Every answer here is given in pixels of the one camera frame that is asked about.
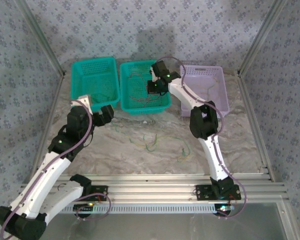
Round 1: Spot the grey slotted cable duct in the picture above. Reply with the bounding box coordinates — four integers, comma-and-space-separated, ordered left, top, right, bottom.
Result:
59, 203, 216, 215

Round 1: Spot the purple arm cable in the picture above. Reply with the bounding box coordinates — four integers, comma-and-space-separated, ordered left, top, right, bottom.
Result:
155, 56, 248, 221
0, 99, 112, 240

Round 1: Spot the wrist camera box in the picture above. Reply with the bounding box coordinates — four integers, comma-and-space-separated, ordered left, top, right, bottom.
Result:
149, 65, 158, 83
70, 94, 94, 113

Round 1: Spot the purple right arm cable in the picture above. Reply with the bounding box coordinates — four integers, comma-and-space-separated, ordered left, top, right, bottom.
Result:
155, 56, 248, 221

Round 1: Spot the teal perforated plastic basket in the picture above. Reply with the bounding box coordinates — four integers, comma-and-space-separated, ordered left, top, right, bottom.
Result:
71, 56, 121, 112
119, 59, 172, 116

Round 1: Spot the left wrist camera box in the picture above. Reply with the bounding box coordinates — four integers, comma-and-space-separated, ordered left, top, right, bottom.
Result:
70, 94, 94, 113

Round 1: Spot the aluminium frame post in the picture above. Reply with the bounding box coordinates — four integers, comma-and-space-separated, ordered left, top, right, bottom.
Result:
13, 0, 66, 77
236, 0, 289, 77

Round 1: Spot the lilac perforated plastic basket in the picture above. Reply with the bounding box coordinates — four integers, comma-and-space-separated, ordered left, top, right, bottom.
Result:
179, 64, 230, 118

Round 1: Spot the floral backdrop cloth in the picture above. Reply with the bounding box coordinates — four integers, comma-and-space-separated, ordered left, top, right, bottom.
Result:
0, 0, 300, 240

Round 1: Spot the thin yellow cable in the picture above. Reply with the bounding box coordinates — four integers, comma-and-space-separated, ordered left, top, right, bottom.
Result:
201, 77, 221, 101
132, 136, 191, 161

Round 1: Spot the black controller board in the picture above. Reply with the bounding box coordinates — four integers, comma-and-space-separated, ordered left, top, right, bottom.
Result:
213, 204, 235, 216
73, 202, 96, 214

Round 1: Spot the aluminium side rail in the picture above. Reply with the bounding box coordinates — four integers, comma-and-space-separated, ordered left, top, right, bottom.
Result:
36, 73, 66, 173
237, 73, 276, 182

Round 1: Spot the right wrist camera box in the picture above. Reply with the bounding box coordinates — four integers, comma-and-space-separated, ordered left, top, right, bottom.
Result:
149, 65, 158, 83

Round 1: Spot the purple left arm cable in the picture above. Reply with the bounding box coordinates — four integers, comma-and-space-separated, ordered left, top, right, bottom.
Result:
0, 99, 112, 240

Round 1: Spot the grey metal panel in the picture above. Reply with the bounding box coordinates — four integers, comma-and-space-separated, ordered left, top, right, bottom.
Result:
16, 202, 291, 240

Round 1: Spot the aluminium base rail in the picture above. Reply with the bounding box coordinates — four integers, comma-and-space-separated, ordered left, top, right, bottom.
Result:
16, 174, 290, 204

